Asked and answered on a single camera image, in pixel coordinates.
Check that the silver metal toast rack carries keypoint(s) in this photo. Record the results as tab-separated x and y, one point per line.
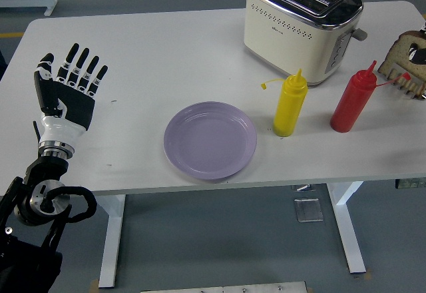
411	86

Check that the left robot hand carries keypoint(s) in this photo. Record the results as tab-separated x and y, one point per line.
73	106

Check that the large metal floor plate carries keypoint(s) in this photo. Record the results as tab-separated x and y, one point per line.
309	209

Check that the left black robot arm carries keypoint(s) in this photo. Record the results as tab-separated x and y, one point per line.
43	170

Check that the white panel with screws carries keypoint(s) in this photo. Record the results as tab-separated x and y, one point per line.
223	288

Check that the small metal floor plate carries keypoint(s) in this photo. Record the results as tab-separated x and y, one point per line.
303	188

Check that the cream and silver toaster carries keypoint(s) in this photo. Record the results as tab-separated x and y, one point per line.
283	36

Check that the red squeeze bottle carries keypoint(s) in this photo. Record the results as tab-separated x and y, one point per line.
349	106

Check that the yellow squeeze bottle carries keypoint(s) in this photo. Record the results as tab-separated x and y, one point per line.
288	110

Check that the white table leg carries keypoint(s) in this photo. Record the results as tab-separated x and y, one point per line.
352	239
111	239

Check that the purple round plate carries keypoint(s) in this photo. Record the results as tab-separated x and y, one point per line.
209	141

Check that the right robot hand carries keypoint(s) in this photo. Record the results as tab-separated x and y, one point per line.
417	55

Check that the brown bread slice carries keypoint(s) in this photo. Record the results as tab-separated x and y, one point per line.
397	51

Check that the table control box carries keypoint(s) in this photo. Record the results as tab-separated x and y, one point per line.
411	183

